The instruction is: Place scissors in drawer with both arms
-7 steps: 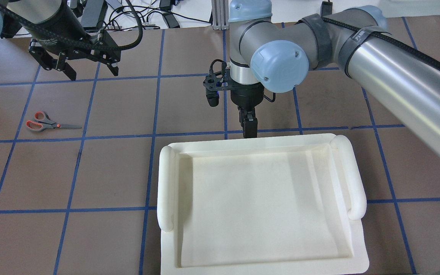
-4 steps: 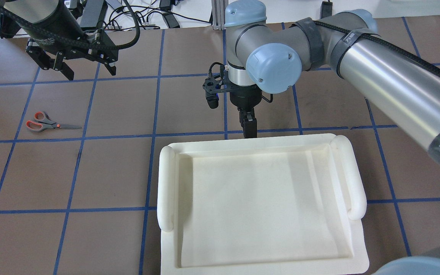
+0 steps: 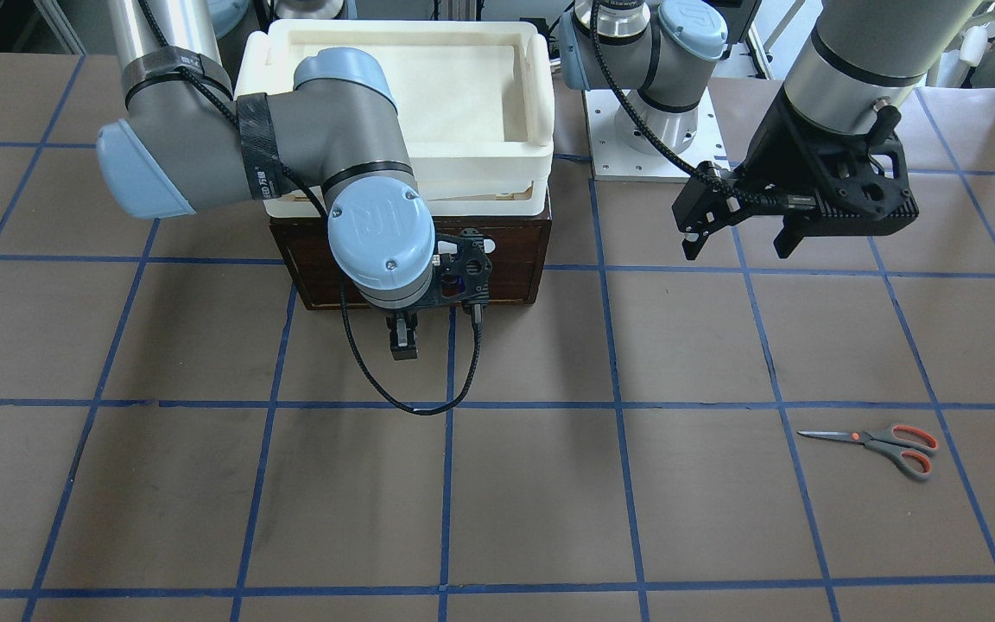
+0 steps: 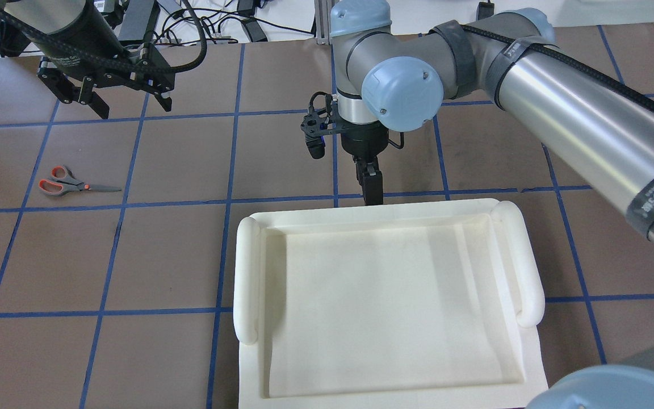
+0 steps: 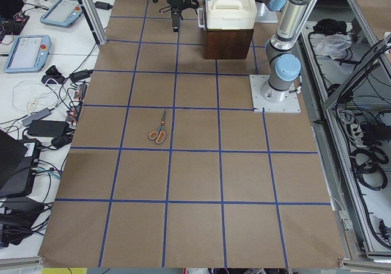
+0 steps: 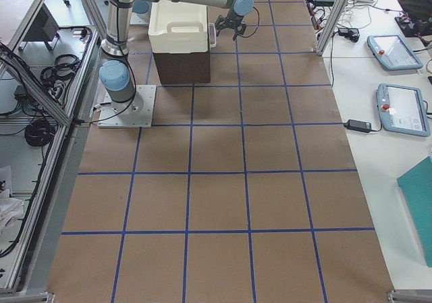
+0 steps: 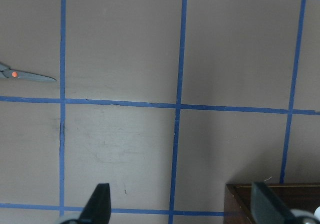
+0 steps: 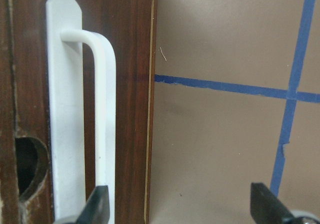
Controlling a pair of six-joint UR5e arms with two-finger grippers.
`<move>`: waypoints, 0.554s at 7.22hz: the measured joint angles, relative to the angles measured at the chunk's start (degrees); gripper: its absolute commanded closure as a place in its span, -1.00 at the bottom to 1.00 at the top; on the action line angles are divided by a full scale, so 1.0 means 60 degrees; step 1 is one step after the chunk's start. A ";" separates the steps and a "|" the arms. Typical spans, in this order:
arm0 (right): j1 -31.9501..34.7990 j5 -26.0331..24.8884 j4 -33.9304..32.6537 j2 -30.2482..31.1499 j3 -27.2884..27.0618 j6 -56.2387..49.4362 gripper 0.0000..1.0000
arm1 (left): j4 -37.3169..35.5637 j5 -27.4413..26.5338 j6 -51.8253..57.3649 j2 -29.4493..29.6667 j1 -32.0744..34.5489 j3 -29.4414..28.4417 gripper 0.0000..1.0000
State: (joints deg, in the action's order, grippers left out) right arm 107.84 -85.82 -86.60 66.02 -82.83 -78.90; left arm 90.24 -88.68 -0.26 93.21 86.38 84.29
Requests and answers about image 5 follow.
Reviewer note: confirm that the blue teach pendant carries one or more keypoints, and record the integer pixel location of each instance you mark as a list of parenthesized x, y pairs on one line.
[(28, 54), (63, 13)]

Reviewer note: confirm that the black laptop computer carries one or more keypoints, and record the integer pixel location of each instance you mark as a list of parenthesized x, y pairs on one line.
[(18, 160)]

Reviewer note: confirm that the white plastic tray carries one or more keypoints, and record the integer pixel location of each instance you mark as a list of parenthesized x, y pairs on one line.
[(227, 14)]

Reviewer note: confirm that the blue teach pendant far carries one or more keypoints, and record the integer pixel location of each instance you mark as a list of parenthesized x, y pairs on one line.
[(63, 13)]

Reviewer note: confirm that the blue teach pendant near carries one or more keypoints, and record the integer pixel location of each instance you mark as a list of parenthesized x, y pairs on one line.
[(28, 54)]

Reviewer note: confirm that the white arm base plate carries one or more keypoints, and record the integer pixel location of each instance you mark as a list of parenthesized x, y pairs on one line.
[(266, 16), (266, 99)]

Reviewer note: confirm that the dark wooden drawer cabinet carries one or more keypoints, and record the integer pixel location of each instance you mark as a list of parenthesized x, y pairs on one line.
[(227, 44)]

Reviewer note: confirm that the white crumpled cloth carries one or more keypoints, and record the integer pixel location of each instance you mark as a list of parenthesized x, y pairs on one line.
[(335, 46)]

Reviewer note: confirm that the aluminium frame post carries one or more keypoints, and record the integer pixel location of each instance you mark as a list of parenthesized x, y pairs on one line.
[(94, 22)]

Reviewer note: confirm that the black power adapter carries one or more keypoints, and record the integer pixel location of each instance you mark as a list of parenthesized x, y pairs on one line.
[(47, 128)]

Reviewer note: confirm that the orange grey scissors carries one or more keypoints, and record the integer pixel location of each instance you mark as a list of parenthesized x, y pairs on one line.
[(159, 135)]

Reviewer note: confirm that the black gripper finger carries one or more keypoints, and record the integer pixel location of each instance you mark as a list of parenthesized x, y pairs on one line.
[(175, 21)]

